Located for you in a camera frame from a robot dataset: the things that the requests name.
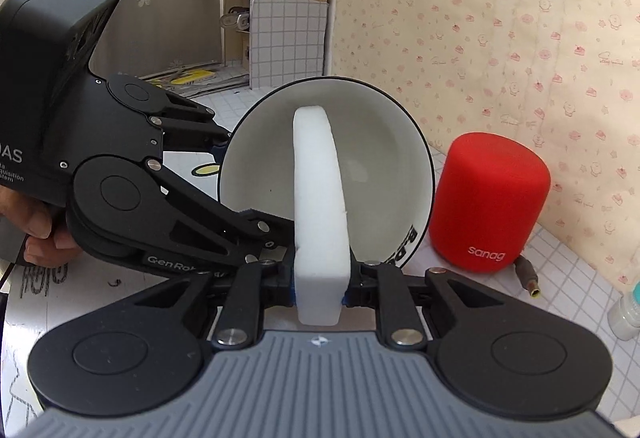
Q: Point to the white sponge block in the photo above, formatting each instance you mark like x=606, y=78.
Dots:
x=322, y=251

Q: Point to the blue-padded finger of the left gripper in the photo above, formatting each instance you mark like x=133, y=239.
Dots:
x=209, y=237
x=192, y=131

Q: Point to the metal folding rack yellow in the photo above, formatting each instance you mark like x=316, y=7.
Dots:
x=195, y=80

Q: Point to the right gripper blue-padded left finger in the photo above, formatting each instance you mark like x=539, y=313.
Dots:
x=256, y=287

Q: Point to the person's left hand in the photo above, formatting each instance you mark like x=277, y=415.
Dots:
x=45, y=247

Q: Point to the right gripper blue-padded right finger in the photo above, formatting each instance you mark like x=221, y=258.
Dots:
x=384, y=289

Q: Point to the red cylindrical speaker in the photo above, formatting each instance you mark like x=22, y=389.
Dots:
x=488, y=199

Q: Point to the brown cable plug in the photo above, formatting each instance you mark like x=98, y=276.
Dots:
x=527, y=276

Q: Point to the yellow white ceramic bowl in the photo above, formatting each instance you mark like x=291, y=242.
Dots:
x=386, y=166

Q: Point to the teal capped small bottle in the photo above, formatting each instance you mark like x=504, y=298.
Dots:
x=624, y=316

